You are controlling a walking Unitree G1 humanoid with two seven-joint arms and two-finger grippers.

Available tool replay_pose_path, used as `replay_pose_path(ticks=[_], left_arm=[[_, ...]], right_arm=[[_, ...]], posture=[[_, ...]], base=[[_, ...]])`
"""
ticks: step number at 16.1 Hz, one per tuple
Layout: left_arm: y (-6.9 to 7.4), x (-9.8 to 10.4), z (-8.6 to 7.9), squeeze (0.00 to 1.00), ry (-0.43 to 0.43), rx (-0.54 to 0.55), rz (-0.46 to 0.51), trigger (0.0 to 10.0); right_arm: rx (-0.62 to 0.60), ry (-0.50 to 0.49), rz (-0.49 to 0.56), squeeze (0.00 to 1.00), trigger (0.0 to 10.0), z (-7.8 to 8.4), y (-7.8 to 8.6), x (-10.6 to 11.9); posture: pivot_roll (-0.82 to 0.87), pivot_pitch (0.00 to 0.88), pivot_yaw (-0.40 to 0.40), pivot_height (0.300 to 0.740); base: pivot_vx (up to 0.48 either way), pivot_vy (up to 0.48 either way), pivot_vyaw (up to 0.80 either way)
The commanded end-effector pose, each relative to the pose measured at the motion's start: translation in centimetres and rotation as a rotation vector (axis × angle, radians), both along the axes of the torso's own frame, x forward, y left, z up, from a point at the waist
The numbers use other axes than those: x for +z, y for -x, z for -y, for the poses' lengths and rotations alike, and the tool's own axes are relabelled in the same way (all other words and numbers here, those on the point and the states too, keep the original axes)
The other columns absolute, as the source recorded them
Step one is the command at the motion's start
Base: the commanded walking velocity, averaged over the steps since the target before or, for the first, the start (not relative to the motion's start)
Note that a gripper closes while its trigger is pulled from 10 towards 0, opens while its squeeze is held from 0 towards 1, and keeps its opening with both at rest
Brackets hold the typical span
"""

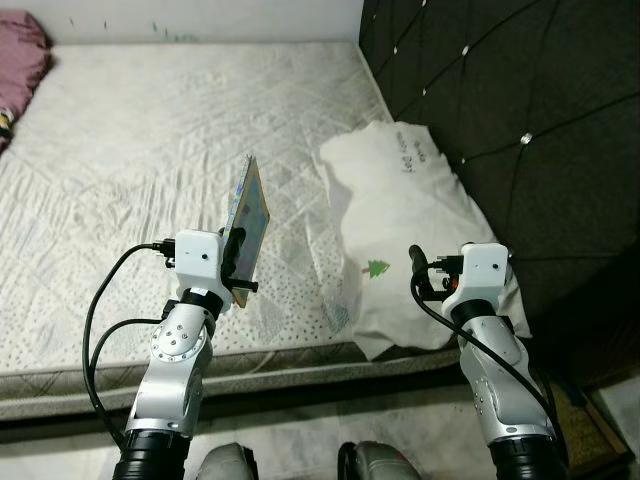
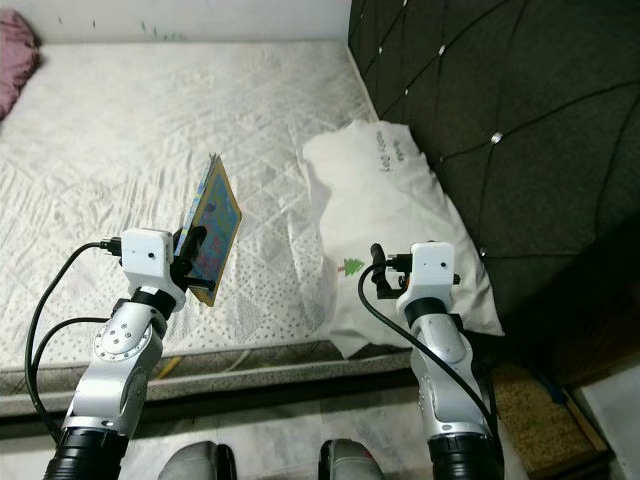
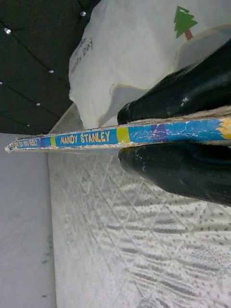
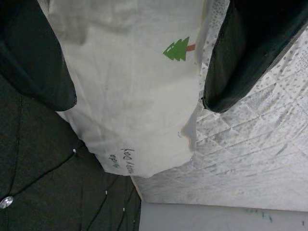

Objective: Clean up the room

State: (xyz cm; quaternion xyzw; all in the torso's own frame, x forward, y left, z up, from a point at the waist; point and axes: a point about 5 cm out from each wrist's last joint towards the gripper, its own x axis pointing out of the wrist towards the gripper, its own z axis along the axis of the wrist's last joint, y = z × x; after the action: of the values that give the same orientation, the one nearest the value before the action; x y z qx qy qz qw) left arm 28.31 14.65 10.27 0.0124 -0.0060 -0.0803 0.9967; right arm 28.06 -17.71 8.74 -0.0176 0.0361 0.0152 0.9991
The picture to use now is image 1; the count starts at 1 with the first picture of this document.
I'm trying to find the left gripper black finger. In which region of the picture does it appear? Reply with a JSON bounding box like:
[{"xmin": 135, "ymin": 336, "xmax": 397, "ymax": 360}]
[{"xmin": 224, "ymin": 228, "xmax": 251, "ymax": 279}]

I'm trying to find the colourful children's book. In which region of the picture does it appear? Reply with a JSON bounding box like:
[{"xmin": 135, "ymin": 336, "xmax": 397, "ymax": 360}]
[{"xmin": 222, "ymin": 153, "xmax": 274, "ymax": 310}]

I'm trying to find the white pillow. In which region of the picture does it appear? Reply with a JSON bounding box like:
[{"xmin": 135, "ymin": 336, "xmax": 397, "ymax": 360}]
[{"xmin": 318, "ymin": 120, "xmax": 532, "ymax": 362}]

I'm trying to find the grey patterned mattress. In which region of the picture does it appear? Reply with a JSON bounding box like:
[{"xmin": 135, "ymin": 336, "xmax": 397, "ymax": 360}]
[{"xmin": 0, "ymin": 40, "xmax": 472, "ymax": 422}]

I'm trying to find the black tufted headboard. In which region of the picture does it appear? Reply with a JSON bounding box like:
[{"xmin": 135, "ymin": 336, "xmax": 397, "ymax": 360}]
[{"xmin": 358, "ymin": 0, "xmax": 640, "ymax": 387}]

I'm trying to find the grey left robot leg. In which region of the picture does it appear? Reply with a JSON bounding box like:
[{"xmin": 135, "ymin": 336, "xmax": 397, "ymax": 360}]
[{"xmin": 195, "ymin": 442, "xmax": 260, "ymax": 480}]

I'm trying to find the grey robot leg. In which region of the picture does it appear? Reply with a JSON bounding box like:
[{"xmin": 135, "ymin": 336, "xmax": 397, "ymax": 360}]
[
  {"xmin": 337, "ymin": 440, "xmax": 427, "ymax": 480},
  {"xmin": 195, "ymin": 442, "xmax": 260, "ymax": 480}
]

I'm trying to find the grey right robot leg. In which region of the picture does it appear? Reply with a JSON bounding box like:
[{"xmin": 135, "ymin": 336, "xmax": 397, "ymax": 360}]
[{"xmin": 337, "ymin": 440, "xmax": 427, "ymax": 480}]

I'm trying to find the brown textured mat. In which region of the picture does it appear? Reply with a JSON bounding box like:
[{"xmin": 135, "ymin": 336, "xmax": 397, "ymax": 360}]
[{"xmin": 545, "ymin": 375, "xmax": 637, "ymax": 477}]

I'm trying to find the pink cartoon print blanket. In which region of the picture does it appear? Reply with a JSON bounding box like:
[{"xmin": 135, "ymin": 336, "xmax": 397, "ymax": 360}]
[{"xmin": 0, "ymin": 10, "xmax": 54, "ymax": 152}]

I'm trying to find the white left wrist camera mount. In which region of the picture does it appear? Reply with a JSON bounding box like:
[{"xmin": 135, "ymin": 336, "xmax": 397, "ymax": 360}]
[{"xmin": 172, "ymin": 230, "xmax": 234, "ymax": 312}]

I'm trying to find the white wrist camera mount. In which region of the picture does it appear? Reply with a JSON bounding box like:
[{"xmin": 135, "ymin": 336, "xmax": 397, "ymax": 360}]
[
  {"xmin": 445, "ymin": 243, "xmax": 510, "ymax": 317},
  {"xmin": 172, "ymin": 230, "xmax": 234, "ymax": 312}
]

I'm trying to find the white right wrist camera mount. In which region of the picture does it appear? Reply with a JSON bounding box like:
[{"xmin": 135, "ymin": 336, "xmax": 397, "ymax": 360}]
[{"xmin": 445, "ymin": 243, "xmax": 510, "ymax": 317}]

